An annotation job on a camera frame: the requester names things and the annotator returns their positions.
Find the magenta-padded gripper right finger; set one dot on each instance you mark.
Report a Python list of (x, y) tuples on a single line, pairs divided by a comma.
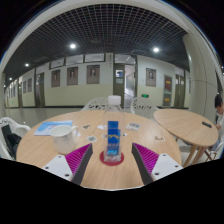
[(164, 166)]

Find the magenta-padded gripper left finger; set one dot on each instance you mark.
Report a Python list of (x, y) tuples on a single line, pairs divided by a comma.
[(60, 166)]

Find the clear blue-labelled water bottle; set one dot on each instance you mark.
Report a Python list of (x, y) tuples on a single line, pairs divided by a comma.
[(113, 140)]

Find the white marbled mug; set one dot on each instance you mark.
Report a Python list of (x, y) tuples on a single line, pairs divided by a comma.
[(64, 140)]

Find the small card with brown marks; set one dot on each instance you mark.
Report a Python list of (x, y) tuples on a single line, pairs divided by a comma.
[(159, 138)]

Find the light blue booklet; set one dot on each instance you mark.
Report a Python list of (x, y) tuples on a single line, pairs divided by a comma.
[(51, 127)]

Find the picture card with dark print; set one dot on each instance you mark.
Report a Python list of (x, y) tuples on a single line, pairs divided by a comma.
[(91, 138)]

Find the round wooden side table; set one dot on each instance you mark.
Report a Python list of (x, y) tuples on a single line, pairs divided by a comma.
[(186, 128)]

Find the flat round red coaster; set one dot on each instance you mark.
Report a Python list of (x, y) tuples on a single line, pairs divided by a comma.
[(106, 162)]

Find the small dark card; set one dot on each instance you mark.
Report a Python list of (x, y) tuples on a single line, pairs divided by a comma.
[(86, 126)]

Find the large white picture card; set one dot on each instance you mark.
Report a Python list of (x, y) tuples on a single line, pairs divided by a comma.
[(133, 126)]

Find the black bag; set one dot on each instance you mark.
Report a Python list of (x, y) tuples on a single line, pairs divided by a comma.
[(11, 140)]

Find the white plastic armchair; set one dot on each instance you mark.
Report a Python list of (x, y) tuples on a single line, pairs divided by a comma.
[(18, 128)]

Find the white paper card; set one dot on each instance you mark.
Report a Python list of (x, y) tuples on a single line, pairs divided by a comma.
[(101, 127)]

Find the black phone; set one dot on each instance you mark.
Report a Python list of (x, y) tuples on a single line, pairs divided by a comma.
[(206, 124)]

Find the white lattice plastic chair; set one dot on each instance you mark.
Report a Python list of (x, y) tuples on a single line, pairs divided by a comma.
[(144, 106), (95, 104)]

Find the green exit sign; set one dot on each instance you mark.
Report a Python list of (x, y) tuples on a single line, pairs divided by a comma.
[(145, 95)]

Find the person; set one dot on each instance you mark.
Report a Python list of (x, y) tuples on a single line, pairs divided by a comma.
[(220, 113)]

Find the round ceiling lights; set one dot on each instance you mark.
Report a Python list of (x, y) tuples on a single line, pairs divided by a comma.
[(72, 46)]

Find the red wall poster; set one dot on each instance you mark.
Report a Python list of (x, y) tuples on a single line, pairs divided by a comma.
[(168, 83)]

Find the framed wall portraits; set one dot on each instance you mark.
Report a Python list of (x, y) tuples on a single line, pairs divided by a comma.
[(93, 74)]

